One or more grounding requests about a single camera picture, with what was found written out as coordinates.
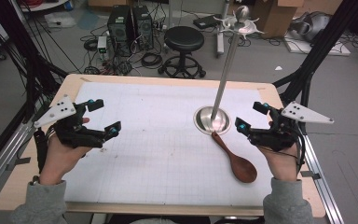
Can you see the brown wooden spoon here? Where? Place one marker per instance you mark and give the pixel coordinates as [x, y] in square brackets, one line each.
[236, 158]

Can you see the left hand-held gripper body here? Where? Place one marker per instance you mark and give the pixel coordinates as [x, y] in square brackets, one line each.
[71, 129]

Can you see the white grid mat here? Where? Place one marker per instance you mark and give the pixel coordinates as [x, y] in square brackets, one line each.
[164, 143]

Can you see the black round stool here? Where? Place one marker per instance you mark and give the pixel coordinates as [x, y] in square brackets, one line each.
[183, 51]

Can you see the person's right hand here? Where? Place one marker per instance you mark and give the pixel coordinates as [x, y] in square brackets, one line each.
[281, 163]

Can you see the person's left hand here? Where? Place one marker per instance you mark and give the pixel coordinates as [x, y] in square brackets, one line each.
[63, 157]

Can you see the silver metal utensil stand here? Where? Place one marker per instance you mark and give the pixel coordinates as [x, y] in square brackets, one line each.
[227, 71]

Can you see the small white power box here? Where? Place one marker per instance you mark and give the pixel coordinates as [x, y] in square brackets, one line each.
[102, 46]

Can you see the white flat board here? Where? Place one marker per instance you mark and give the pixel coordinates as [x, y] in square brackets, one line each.
[317, 46]

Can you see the grey robot shell part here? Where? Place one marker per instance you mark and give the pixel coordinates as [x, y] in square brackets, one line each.
[313, 26]

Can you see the cardboard box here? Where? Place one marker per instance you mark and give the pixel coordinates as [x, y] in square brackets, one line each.
[276, 15]

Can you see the black flat device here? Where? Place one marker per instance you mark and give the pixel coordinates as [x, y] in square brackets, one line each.
[206, 21]

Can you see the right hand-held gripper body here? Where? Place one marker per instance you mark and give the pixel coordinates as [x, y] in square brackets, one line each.
[284, 130]

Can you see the black computer tower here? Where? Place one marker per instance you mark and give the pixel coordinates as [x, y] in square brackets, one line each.
[119, 29]
[143, 26]

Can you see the aluminium frame rail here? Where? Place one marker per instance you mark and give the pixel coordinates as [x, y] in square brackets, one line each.
[321, 180]
[3, 158]

